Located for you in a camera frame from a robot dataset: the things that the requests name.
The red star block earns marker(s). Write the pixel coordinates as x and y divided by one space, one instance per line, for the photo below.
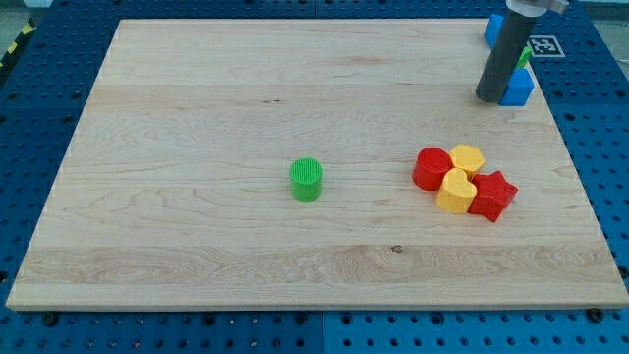
494 195

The blue cube block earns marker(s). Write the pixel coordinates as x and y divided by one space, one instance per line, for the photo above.
519 89

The green cylinder block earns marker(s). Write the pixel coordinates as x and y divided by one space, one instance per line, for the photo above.
306 175

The black white fiducial tag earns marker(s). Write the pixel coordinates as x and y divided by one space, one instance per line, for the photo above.
545 46

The yellow hexagon block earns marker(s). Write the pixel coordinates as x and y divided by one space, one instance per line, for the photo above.
470 159

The red cylinder block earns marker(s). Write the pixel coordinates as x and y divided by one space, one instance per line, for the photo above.
432 163

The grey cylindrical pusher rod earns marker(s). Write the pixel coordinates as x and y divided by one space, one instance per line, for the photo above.
502 60

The wooden board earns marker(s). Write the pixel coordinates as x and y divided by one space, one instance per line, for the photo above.
174 193

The blue block at top edge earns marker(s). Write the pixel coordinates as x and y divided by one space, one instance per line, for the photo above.
493 29

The yellow heart block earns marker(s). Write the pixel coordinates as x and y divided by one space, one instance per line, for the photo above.
456 192

